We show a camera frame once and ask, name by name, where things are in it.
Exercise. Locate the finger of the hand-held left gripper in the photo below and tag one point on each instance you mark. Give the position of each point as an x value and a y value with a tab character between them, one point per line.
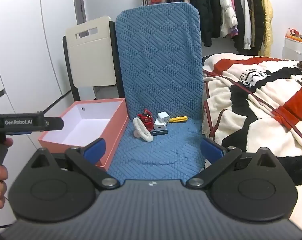
54	123

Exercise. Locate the yellow screwdriver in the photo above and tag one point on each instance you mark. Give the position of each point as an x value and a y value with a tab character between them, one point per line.
179	119

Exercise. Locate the white fluffy scrunchie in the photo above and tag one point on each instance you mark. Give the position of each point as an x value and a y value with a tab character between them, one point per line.
141	130

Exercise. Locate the red plush toy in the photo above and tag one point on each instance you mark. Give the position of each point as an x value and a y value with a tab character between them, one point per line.
146	118

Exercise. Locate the white dresser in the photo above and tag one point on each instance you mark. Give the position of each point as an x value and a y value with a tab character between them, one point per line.
295	48

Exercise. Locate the printed blanket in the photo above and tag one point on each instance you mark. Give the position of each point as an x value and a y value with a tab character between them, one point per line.
265	120

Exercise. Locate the blue textured cushion mat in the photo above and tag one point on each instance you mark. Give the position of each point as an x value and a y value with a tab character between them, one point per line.
158	67

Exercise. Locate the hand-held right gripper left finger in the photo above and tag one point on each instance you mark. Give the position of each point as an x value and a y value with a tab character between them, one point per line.
94	150

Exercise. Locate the row of hanging clothes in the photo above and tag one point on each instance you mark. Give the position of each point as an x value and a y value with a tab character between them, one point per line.
215	7

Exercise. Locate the pink cardboard box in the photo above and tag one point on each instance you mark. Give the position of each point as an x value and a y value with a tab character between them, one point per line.
116	135

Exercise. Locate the white charger plug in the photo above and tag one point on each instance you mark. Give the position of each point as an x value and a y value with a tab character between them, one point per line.
162	117
159	125

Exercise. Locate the red and white toy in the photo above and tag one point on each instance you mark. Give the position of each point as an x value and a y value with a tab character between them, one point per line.
293	32

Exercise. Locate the dark blue case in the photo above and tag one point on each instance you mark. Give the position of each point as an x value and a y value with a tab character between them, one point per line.
159	132

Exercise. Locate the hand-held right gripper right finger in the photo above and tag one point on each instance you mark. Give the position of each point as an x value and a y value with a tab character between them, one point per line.
212	150

